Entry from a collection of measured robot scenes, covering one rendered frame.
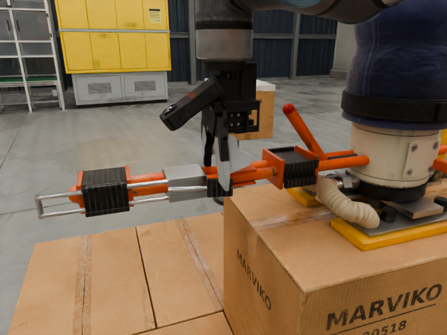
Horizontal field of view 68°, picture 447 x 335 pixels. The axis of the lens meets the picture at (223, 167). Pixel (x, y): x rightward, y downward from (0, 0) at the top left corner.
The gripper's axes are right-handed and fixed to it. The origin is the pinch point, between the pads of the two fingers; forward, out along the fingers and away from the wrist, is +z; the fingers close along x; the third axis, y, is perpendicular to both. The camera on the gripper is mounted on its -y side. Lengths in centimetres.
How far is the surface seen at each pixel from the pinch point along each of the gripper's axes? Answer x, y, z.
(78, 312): 35, -32, 53
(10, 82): 702, -192, 47
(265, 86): 169, 92, 7
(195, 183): -1.6, -3.8, 0.2
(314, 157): -2.0, 19.9, -2.0
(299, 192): 10.3, 25.1, 11.4
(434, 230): -13.1, 41.4, 11.9
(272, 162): 0.8, 12.3, -1.0
